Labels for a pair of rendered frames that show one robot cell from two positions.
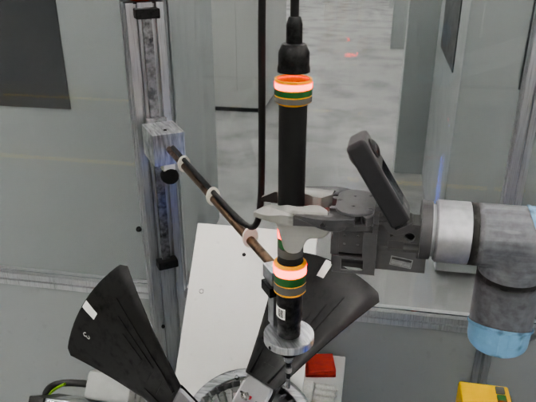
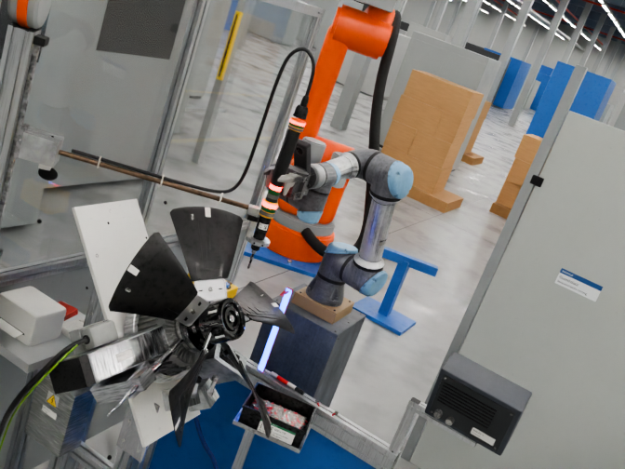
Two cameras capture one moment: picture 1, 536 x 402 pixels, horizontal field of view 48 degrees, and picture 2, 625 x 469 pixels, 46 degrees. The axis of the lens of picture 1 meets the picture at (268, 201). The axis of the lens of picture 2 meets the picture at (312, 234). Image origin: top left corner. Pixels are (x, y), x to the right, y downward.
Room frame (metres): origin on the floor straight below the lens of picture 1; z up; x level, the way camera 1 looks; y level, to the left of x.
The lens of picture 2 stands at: (0.13, 1.84, 2.11)
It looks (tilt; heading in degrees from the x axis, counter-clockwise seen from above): 18 degrees down; 282
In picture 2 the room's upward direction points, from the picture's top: 20 degrees clockwise
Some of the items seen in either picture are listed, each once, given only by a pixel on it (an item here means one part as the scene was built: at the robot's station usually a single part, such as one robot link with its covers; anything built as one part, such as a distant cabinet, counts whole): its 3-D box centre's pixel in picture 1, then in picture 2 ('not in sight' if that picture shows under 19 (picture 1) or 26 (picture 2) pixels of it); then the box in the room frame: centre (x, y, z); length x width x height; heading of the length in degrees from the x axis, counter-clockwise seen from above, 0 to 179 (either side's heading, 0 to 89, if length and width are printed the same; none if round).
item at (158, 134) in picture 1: (163, 142); (39, 146); (1.24, 0.23, 1.51); 0.10 x 0.07 x 0.08; 25
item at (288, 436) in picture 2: not in sight; (277, 415); (0.47, -0.19, 0.85); 0.22 x 0.17 x 0.07; 6
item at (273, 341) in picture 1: (285, 306); (259, 225); (0.68, -0.02, 1.47); 0.09 x 0.07 x 0.10; 24
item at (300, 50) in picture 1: (290, 206); (279, 175); (0.67, -0.03, 1.63); 0.04 x 0.04 x 0.46
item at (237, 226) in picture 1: (211, 197); (159, 180); (0.95, 0.10, 1.51); 0.54 x 0.01 x 0.01; 24
